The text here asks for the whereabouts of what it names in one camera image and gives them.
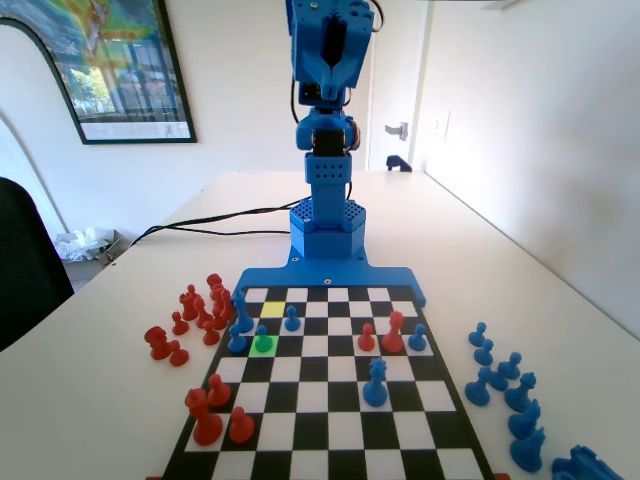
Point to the white door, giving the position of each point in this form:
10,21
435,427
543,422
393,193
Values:
397,75

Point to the large red king piece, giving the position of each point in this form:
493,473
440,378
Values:
205,426

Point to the blue table clamp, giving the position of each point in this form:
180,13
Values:
398,164

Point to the crumpled white paper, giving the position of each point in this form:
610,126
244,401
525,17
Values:
80,245

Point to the black framed poster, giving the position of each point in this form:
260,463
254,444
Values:
125,75

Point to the red pawn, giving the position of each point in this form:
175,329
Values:
178,355
366,341
241,428
218,393
210,336
179,326

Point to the tall blue king piece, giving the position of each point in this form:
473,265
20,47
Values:
243,316

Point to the blue bishop piece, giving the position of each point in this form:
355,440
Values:
478,391

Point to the black and white chessboard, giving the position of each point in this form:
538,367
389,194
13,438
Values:
320,400

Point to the small blue pawn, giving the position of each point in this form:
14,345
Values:
261,343

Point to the grey cardboard box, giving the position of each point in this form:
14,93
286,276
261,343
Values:
118,242

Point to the blue geared gripper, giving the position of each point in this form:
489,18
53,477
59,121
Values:
329,76

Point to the blue queen piece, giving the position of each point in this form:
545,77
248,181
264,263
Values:
521,396
375,389

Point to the blue knight piece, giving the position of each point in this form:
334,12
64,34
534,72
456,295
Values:
525,424
529,454

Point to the red chess piece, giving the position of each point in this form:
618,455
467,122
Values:
227,304
219,319

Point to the red board corner foot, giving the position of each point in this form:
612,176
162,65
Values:
501,476
153,477

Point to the black chair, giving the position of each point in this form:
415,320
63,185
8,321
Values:
25,275

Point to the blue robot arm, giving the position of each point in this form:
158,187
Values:
327,175

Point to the blue printed plastic part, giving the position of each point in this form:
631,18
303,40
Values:
582,468

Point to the red queen piece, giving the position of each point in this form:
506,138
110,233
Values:
393,336

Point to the blue board mounting plate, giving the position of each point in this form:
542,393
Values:
300,277

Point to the white curved panel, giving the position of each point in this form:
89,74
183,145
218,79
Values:
20,110

